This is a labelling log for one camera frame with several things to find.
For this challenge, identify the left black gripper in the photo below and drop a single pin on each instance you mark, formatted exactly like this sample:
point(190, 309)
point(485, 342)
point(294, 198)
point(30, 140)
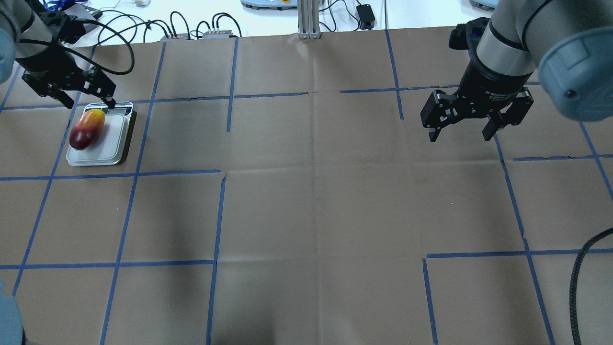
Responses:
point(46, 61)

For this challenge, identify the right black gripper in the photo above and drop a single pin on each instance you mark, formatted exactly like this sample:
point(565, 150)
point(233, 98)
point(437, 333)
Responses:
point(493, 80)

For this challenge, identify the red yellow mango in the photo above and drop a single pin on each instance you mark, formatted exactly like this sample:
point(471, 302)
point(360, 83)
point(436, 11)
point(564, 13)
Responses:
point(87, 129)

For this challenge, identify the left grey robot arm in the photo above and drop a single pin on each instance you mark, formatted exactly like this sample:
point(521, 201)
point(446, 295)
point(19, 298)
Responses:
point(35, 38)

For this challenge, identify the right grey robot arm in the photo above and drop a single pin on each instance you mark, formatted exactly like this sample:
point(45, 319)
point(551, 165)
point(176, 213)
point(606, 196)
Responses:
point(569, 44)

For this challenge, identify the white digital kitchen scale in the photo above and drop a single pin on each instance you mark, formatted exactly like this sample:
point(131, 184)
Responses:
point(112, 146)

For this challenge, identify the black power adapter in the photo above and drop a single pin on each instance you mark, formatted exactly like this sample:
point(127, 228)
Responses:
point(365, 16)

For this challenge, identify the aluminium frame post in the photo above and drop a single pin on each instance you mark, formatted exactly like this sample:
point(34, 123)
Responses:
point(308, 19)

